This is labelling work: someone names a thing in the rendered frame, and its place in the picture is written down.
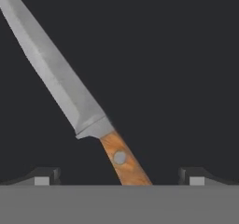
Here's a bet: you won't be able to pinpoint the dark grey drawer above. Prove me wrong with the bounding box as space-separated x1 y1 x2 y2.
0 0 239 187

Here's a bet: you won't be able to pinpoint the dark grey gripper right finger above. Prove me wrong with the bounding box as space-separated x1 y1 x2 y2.
177 166 239 187

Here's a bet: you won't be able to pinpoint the wooden-handled steel knife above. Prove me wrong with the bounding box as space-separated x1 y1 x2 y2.
0 0 153 187

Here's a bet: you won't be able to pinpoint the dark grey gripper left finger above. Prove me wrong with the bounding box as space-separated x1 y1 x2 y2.
0 166 62 187

